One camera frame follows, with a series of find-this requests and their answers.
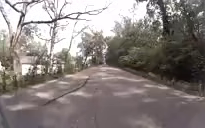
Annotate distant green trees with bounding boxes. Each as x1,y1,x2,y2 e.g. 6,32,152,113
77,30,108,66

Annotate grey asphalt road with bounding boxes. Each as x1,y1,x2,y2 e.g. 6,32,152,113
0,64,205,128

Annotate bare tree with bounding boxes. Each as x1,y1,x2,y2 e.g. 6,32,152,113
0,0,58,76
21,0,111,74

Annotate row of leafy trees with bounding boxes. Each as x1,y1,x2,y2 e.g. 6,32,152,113
104,0,205,84

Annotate white building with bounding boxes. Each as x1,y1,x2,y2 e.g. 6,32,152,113
0,53,66,76

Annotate grass verge with bushes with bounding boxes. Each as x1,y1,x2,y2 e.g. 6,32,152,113
0,68,78,96

